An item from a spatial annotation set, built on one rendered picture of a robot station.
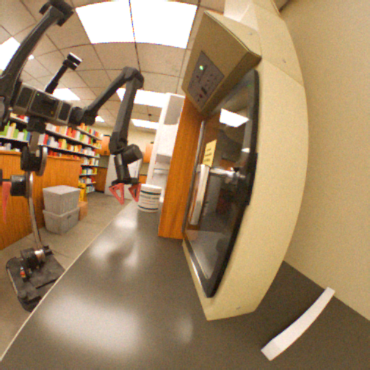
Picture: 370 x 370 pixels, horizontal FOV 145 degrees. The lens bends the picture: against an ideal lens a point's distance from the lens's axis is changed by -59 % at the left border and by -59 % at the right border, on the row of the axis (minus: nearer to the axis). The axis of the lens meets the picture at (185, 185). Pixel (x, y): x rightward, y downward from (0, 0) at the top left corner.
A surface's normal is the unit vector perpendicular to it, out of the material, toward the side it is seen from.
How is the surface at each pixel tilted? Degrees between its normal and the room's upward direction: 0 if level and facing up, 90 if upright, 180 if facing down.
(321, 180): 90
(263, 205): 90
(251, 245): 90
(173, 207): 90
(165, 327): 0
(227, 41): 135
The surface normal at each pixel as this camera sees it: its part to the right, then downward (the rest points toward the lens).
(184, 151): 0.16, 0.09
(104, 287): 0.19, -0.98
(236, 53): -0.82, 0.57
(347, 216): -0.97, -0.18
